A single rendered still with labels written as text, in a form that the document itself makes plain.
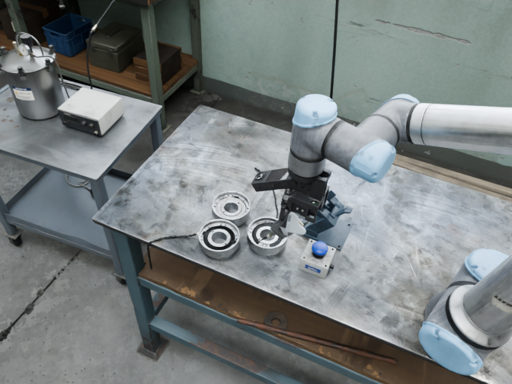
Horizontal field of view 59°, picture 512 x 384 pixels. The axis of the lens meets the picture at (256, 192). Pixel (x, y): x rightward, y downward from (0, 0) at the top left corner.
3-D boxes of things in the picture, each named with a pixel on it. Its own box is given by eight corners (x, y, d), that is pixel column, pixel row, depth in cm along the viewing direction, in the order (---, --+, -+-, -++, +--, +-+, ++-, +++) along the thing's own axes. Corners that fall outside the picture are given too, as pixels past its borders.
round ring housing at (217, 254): (244, 235, 121) (245, 225, 118) (231, 266, 114) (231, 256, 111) (208, 224, 123) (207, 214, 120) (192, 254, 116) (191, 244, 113)
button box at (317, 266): (298, 269, 114) (300, 257, 110) (307, 249, 119) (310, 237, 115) (328, 281, 112) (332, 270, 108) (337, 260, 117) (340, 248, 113)
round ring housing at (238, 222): (219, 196, 130) (219, 187, 127) (254, 206, 128) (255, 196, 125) (206, 223, 123) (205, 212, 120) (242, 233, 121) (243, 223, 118)
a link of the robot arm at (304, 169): (283, 155, 87) (299, 132, 92) (280, 172, 91) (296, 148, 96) (319, 168, 85) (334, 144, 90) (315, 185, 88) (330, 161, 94)
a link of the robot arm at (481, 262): (510, 299, 99) (542, 264, 90) (488, 342, 92) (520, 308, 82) (459, 268, 105) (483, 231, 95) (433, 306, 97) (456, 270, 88)
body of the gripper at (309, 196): (313, 226, 96) (322, 187, 88) (276, 212, 99) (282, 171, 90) (326, 203, 101) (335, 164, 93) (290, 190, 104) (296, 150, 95)
